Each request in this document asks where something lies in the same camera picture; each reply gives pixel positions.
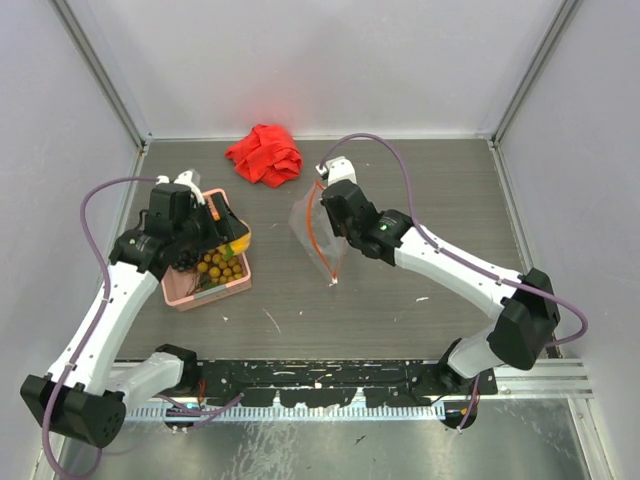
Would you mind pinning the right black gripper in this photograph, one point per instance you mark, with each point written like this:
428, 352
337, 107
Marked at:
335, 227

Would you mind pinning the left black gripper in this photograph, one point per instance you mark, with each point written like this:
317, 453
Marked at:
221, 230

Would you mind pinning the clear zip top bag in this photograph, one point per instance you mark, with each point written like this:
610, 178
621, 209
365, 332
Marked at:
310, 224

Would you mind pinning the pink perforated plastic basket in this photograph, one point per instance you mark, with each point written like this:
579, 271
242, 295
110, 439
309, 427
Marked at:
181, 290

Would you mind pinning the orange fruit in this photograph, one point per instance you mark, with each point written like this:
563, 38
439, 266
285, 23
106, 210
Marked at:
238, 245

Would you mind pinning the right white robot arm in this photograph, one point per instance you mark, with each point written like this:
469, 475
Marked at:
519, 305

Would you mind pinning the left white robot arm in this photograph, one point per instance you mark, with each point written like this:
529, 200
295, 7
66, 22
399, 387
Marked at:
78, 398

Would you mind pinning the bunch of brown longans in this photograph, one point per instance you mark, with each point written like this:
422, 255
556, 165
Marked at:
214, 270

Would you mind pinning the dark purple grape bunch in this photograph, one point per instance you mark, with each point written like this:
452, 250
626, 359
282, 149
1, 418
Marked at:
186, 261

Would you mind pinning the crumpled red cloth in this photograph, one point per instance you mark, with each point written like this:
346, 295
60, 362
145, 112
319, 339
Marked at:
268, 155

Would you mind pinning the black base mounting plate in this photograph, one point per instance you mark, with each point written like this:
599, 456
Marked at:
314, 384

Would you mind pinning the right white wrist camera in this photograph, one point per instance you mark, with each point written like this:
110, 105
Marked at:
335, 170

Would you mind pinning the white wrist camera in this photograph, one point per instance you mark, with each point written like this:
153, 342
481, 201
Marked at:
335, 170
190, 178

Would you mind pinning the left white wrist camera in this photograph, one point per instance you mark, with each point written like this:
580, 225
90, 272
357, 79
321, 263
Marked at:
190, 178

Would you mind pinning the grey slotted cable duct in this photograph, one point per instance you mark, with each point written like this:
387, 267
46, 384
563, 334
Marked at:
357, 411

